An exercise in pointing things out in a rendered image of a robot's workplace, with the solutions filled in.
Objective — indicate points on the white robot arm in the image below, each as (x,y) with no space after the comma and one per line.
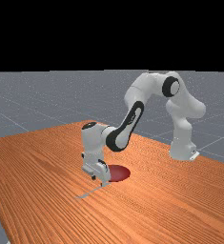
(180,108)

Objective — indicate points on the red plate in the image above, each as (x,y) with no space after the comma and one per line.
(119,173)

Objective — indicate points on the grey fork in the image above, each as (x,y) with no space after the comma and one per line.
(88,193)

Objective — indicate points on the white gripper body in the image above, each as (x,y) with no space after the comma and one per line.
(97,167)

